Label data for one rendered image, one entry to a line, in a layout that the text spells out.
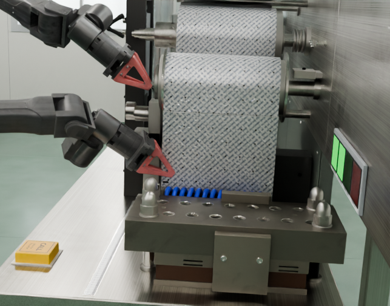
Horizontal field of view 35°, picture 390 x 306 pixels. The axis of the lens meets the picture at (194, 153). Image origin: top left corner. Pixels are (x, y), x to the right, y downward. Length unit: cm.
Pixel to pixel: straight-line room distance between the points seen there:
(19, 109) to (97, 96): 587
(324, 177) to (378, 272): 33
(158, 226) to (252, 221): 17
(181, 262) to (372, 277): 56
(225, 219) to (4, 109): 45
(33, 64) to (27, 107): 601
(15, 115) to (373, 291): 92
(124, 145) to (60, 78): 590
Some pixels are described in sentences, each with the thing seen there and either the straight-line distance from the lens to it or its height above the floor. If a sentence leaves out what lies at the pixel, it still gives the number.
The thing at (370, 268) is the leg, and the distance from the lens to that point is 154.
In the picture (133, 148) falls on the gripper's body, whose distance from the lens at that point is 125.
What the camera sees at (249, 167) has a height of 109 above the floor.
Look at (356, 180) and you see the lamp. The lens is 87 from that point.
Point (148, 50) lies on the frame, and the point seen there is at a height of 128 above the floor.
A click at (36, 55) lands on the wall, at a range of 718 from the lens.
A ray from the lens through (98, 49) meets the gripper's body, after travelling 132.
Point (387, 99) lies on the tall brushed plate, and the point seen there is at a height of 132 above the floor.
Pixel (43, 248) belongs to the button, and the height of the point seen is 92.
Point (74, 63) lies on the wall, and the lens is 707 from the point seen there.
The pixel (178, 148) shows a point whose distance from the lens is 128.
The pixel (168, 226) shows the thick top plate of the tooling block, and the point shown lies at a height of 102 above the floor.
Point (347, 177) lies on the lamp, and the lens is 93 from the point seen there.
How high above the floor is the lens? 142
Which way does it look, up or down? 14 degrees down
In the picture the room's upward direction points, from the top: 2 degrees clockwise
